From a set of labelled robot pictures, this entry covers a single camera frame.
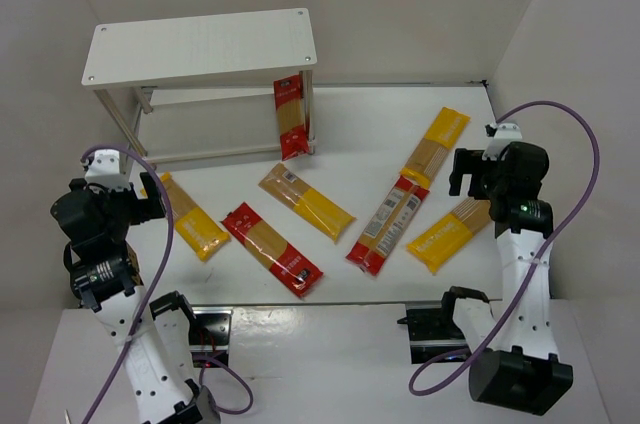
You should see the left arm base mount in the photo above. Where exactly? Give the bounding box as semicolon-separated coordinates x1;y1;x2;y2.
189;307;233;364

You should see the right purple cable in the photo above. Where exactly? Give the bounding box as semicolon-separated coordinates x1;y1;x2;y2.
408;101;600;397

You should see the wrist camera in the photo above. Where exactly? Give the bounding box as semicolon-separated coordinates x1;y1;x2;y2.
482;122;522;161
81;149;131;193

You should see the white two-tier shelf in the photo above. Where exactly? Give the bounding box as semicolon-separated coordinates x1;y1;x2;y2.
82;8;317;166

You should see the purple cable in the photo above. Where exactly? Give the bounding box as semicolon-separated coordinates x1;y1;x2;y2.
79;143;254;424
408;101;600;397

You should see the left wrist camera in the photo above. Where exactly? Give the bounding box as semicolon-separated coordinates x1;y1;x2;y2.
81;149;131;193

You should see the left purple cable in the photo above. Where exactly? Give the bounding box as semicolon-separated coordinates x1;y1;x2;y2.
79;143;254;424

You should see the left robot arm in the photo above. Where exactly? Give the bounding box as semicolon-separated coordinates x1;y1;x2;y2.
51;173;221;423

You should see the yellow spaghetti bag left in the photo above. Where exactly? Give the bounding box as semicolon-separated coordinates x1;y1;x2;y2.
160;173;230;263

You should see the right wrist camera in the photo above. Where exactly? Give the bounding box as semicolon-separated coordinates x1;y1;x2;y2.
482;122;522;161

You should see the red spaghetti bag label side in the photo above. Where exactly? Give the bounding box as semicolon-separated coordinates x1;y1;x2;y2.
346;176;429;276

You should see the yellow spaghetti bag centre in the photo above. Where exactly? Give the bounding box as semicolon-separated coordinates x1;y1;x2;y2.
259;163;355;242

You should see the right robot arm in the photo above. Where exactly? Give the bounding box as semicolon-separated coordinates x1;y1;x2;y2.
446;142;573;416

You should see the red spaghetti bag lower centre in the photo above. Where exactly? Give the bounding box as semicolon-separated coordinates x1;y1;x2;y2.
222;203;324;298

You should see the red spaghetti bag top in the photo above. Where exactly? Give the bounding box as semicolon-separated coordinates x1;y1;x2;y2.
273;75;309;161

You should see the yellow spaghetti bag upper right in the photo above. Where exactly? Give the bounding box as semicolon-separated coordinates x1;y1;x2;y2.
400;107;471;189

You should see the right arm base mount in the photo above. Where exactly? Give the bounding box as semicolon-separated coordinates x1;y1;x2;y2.
397;304;467;364

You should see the red spaghetti bag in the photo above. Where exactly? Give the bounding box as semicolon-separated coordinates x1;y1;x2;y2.
222;203;324;298
273;75;309;161

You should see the yellow spaghetti bag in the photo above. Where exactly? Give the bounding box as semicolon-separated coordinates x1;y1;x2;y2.
406;197;491;275
400;107;471;189
259;163;355;242
160;173;230;263

